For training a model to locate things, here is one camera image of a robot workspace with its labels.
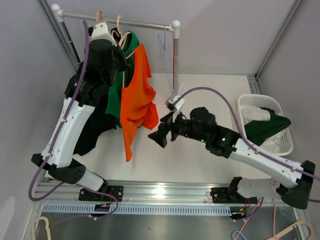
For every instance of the black t shirt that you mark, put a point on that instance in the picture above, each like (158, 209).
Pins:
(97, 125)

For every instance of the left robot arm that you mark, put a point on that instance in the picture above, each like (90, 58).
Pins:
(57, 157)

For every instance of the orange t shirt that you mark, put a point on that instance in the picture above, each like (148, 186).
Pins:
(137, 107)

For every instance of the slotted cable duct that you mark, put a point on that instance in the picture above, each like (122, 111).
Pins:
(136, 209)

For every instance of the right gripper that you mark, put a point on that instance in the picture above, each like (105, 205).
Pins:
(160, 136)

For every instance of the white and dark green shirt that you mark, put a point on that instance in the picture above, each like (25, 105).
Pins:
(263, 126)

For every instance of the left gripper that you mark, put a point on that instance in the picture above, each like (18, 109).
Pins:
(117, 50)

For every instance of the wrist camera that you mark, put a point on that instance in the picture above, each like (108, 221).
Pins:
(101, 32)
(175, 104)

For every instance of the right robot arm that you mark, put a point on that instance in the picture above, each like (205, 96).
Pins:
(288, 180)

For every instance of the blue wire hanger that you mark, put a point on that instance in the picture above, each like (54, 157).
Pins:
(164, 57)

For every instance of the blue hanger on floor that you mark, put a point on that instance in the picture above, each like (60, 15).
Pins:
(234, 235)

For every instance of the beige hanger with black shirt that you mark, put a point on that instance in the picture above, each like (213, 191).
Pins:
(99, 16)

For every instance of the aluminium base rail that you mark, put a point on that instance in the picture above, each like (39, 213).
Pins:
(163, 193)

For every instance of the metal clothes rack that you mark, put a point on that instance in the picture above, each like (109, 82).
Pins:
(60, 15)

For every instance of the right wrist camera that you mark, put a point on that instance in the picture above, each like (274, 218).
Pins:
(175, 104)

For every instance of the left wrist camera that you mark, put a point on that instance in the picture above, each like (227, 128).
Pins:
(101, 32)

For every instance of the bright green t shirt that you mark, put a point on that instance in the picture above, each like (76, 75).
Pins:
(115, 93)

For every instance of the white plastic basket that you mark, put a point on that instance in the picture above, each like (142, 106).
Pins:
(284, 146)

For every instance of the pink wire hanger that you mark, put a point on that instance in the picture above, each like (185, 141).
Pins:
(125, 45)

